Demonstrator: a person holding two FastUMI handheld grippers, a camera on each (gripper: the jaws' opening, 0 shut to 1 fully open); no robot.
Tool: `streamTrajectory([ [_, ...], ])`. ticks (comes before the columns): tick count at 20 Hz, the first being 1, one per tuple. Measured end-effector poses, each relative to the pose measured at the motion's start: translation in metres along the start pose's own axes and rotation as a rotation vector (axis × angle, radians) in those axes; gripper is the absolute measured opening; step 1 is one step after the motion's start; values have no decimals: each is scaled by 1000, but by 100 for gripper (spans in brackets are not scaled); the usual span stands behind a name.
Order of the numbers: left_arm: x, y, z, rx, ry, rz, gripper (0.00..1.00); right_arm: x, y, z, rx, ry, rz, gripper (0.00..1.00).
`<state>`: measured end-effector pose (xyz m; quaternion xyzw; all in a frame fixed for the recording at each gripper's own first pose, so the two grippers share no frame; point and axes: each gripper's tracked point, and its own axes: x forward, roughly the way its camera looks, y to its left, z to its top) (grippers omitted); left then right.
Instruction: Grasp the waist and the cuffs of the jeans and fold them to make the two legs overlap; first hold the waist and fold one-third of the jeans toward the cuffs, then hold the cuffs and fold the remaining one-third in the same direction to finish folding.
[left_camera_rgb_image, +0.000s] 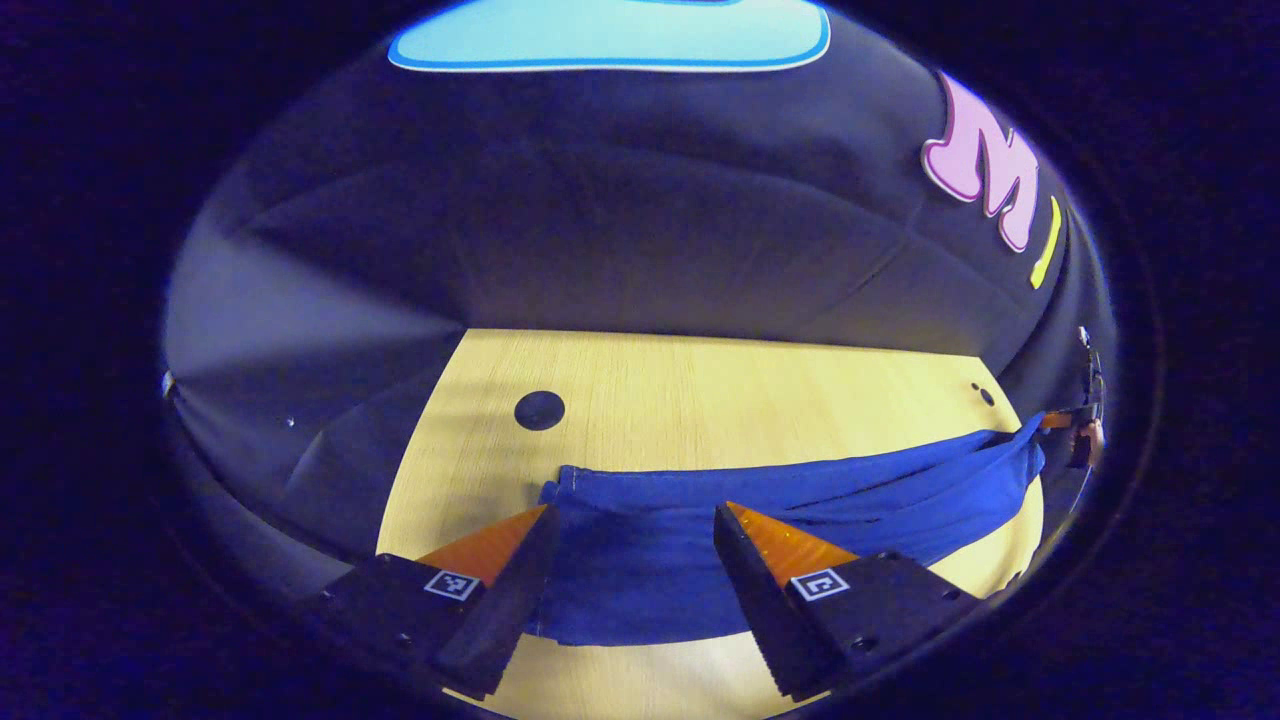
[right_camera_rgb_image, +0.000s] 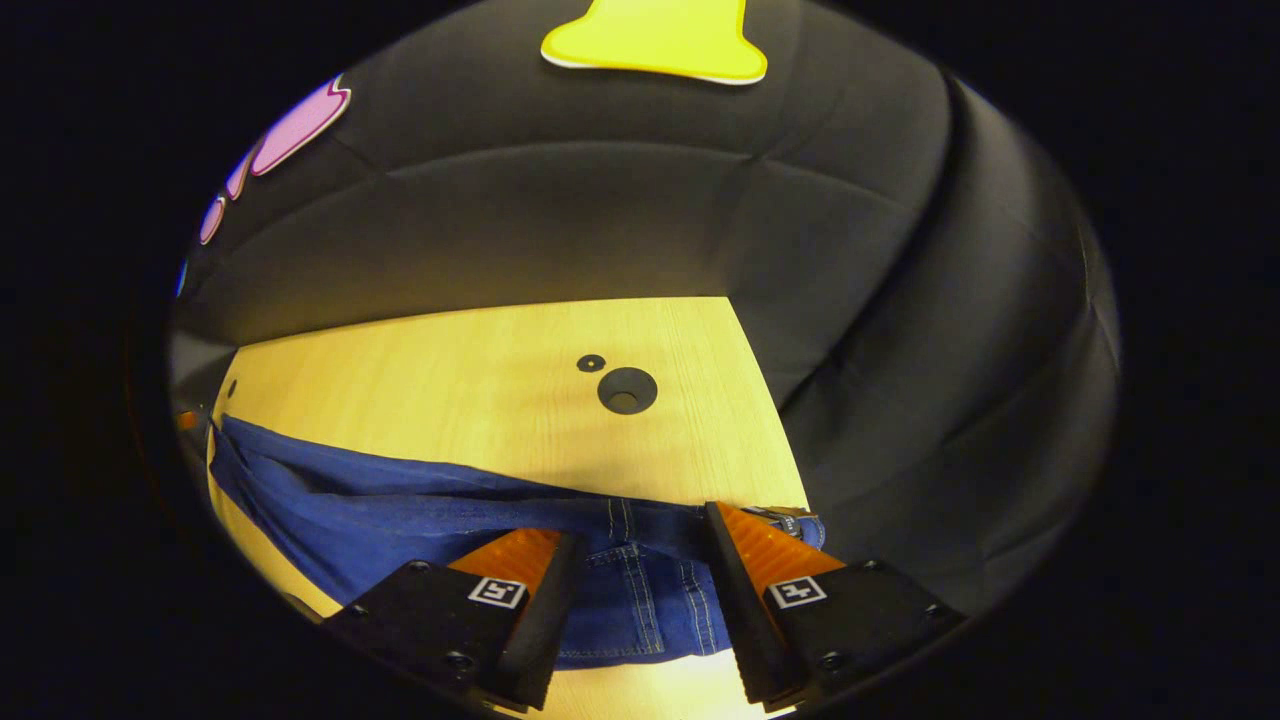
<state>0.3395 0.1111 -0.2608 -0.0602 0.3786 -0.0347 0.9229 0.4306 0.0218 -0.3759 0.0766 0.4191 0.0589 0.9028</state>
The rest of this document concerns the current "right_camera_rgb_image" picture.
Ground large black table grommet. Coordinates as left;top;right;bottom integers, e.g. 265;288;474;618
597;367;659;415

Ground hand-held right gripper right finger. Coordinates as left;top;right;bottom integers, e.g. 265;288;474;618
704;500;969;713

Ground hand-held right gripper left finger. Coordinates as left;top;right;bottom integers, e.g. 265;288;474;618
322;527;589;713

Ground black backdrop cloth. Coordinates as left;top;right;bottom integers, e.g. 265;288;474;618
168;0;1121;621

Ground blue denim jeans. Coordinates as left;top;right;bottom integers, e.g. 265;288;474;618
207;413;827;669

